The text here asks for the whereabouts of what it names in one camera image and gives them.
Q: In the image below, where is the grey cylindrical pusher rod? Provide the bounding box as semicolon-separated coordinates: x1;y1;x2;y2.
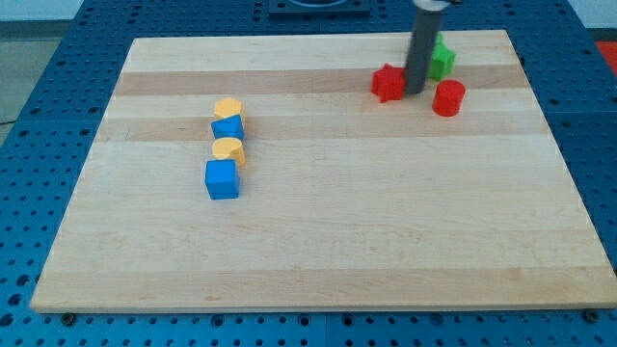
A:
405;8;443;94

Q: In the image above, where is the red cylinder block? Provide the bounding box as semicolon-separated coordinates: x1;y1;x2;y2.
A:
432;79;467;117

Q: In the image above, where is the green star block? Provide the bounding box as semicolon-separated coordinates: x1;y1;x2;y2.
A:
428;33;456;81

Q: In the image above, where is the blue cube block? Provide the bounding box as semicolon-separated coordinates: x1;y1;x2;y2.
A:
204;159;240;200

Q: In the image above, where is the blue triangle block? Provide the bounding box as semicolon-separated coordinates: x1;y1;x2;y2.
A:
211;115;245;141

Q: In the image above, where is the wooden board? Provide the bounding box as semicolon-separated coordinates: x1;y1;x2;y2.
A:
31;30;616;313

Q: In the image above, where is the yellow hexagon block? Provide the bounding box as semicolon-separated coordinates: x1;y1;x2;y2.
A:
213;97;244;120

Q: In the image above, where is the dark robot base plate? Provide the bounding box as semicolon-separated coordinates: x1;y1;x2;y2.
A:
266;0;371;15

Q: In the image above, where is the red star block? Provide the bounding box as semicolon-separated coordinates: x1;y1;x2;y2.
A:
371;64;406;103

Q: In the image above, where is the silver rod mount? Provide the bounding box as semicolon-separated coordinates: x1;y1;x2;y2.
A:
414;0;463;11

